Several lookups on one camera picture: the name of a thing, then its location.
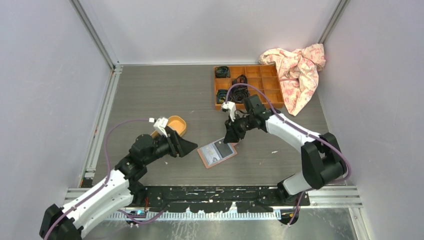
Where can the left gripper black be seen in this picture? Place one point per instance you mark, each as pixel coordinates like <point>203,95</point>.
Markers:
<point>178,146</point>

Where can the rolled dark tie bottom-left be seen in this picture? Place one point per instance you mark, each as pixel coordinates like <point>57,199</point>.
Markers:
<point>221,96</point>

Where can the pink floral crumpled cloth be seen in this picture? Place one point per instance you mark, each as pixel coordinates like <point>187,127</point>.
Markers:
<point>297,72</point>

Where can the aluminium frame rail front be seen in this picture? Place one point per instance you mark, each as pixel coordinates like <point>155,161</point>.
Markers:
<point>328,197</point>

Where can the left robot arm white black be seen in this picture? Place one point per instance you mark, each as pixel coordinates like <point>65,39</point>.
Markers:
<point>120,188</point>

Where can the brown leather card holder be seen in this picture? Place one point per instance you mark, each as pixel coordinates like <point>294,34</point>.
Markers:
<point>221,160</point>

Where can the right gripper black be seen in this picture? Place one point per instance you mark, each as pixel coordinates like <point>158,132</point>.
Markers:
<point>233,134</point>

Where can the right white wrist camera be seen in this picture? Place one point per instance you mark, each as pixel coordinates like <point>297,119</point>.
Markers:
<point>230,108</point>

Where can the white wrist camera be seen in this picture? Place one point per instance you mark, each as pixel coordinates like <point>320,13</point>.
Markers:
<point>159,126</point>
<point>230,108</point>

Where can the rolled dark tie middle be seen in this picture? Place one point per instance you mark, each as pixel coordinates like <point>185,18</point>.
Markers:
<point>241,79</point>

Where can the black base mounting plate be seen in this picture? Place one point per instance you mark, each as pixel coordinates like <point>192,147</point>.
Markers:
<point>212,199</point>

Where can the yellow oval card tray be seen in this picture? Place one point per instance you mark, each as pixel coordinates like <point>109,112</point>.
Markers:
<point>175,123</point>

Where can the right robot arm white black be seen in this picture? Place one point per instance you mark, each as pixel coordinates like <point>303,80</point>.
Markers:
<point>321,158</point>

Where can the rolled dark tie top-left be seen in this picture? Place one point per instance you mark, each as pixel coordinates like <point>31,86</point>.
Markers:
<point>222,72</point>

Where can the silver striped credit card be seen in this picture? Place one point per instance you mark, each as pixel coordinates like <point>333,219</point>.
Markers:
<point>210,154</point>

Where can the black gold credit card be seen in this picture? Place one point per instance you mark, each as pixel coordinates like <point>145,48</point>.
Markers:
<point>224,149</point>

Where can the wooden compartment organizer box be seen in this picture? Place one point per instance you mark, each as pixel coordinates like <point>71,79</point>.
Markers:
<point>262,80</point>

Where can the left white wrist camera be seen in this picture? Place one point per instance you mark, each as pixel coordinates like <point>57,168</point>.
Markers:
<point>159,126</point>

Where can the rolled dark tie bottom-middle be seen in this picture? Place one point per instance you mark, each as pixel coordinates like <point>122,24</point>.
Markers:
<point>239,93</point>

